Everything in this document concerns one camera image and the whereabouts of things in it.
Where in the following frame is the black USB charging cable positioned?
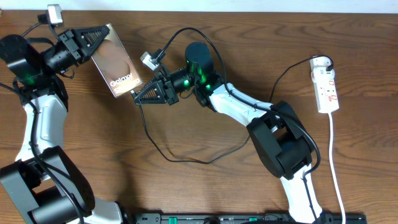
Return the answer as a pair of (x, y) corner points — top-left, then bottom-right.
(130, 54), (335, 165)

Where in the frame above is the white power strip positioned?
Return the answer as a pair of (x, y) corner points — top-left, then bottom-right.
(311, 67), (340, 114)

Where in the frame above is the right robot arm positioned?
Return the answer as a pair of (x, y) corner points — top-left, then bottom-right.
(133, 42), (322, 223)

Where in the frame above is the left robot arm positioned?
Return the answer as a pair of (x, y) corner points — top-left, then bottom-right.
(1, 26), (129, 223)

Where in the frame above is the white USB charger adapter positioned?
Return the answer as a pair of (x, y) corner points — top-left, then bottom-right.
(310, 55), (335, 79)

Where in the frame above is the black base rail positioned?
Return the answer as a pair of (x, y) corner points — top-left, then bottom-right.
(134, 213), (368, 224)

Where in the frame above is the white power strip cord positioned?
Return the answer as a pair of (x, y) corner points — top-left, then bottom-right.
(327, 112), (347, 224)

